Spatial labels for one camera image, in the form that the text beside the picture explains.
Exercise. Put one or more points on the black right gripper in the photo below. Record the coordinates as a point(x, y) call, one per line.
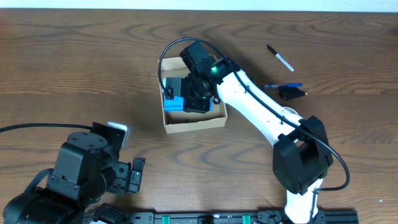
point(197, 104)

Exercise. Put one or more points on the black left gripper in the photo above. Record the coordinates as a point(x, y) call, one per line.
point(125, 178)

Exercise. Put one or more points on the blue plastic case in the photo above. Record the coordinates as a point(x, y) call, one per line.
point(173, 105)

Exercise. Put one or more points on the brown cardboard box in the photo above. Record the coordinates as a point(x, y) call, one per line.
point(180, 121)

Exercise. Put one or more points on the black cone-shaped tool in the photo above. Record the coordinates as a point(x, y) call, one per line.
point(290, 93)

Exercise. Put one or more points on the white tape roll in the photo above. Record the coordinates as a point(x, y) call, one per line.
point(291, 110)

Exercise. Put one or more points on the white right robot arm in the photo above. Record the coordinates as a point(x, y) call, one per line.
point(301, 157)

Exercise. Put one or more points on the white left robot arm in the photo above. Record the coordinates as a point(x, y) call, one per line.
point(87, 167)

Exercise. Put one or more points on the thin black marker pen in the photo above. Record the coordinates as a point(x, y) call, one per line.
point(279, 57)

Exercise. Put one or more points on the blue ballpoint pen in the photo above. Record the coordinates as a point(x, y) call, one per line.
point(291, 85)

